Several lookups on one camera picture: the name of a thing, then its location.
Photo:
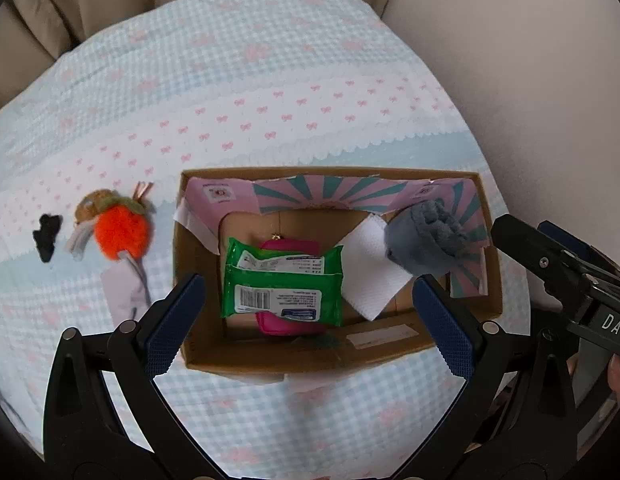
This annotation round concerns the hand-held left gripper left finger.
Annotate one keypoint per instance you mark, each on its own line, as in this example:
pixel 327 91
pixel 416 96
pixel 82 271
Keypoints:
pixel 174 327

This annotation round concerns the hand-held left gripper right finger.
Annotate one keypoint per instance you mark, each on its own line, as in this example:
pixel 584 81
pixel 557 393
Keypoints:
pixel 444 331

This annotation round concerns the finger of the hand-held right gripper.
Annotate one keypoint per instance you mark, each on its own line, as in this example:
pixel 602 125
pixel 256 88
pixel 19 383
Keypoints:
pixel 565 237
pixel 527 247

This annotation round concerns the grey-blue plush cloth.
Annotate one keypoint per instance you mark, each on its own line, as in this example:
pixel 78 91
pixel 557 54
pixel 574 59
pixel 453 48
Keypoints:
pixel 425 237

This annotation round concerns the orange plush toy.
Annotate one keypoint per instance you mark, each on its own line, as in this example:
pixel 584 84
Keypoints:
pixel 122 232

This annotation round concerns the cardboard box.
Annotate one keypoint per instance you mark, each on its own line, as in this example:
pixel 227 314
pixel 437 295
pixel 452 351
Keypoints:
pixel 300 357

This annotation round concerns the small black fabric piece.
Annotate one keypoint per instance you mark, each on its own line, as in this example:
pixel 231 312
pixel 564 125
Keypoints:
pixel 46 240

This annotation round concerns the person's right hand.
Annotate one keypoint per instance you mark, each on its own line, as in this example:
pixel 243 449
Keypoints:
pixel 619 374

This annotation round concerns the white tissue sheet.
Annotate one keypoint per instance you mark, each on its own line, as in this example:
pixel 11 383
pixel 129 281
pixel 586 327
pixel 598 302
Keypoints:
pixel 372 272

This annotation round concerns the green wet wipes packet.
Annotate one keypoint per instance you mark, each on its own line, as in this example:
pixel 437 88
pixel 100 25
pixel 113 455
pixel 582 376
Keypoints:
pixel 285 257
pixel 282 297

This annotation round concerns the pink zipper pouch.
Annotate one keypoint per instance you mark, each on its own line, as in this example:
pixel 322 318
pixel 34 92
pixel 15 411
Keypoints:
pixel 290 329

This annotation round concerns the checked bow-print bed sheet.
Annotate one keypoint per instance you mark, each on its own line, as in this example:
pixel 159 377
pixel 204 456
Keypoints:
pixel 270 90

